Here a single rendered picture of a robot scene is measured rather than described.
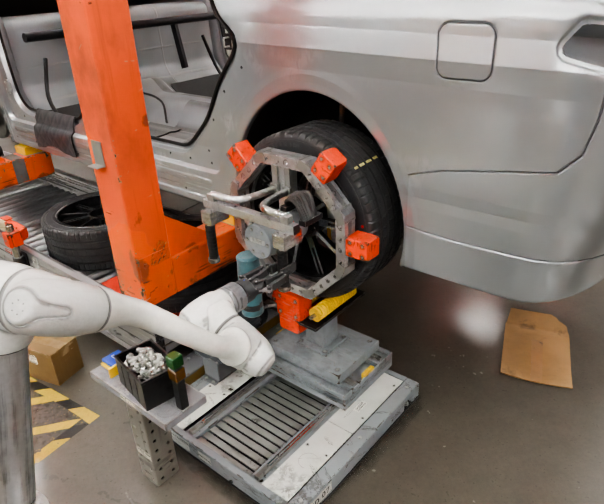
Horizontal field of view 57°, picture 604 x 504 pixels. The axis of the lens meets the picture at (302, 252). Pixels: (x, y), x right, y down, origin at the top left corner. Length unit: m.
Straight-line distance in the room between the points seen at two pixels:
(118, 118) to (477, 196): 1.19
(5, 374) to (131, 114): 1.06
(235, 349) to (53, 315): 0.52
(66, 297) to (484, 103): 1.18
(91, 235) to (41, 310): 2.04
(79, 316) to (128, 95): 1.06
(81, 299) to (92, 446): 1.45
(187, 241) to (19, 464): 1.22
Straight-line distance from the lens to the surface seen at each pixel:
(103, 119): 2.01
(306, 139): 1.94
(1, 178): 3.99
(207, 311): 1.54
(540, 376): 2.77
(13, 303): 1.10
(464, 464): 2.32
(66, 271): 3.01
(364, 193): 1.87
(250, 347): 1.47
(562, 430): 2.55
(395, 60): 1.77
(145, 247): 2.17
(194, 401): 1.90
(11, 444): 1.36
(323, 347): 2.41
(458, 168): 1.74
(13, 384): 1.30
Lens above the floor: 1.69
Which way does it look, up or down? 27 degrees down
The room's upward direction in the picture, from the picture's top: 3 degrees counter-clockwise
